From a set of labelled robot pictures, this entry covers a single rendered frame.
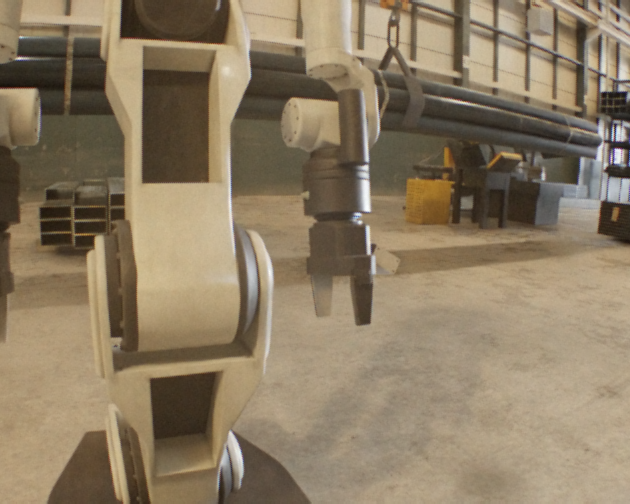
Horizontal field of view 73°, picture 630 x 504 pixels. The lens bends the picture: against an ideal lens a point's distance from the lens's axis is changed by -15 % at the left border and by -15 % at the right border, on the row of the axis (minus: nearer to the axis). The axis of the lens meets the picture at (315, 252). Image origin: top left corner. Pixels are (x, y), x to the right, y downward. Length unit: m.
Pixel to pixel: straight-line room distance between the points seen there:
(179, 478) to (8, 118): 0.50
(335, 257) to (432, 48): 11.90
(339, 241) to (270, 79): 2.57
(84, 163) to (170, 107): 8.21
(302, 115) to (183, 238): 0.23
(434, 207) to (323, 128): 5.79
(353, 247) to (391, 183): 10.58
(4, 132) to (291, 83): 2.73
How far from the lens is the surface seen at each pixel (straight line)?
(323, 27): 0.69
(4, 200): 0.56
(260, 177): 9.54
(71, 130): 8.77
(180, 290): 0.48
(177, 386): 0.60
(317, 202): 0.62
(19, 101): 0.58
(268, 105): 3.20
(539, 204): 7.71
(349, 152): 0.60
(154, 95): 0.57
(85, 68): 2.87
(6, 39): 0.61
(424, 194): 6.26
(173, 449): 0.70
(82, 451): 1.07
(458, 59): 12.92
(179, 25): 0.60
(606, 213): 6.79
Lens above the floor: 0.75
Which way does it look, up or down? 11 degrees down
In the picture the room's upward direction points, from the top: 2 degrees clockwise
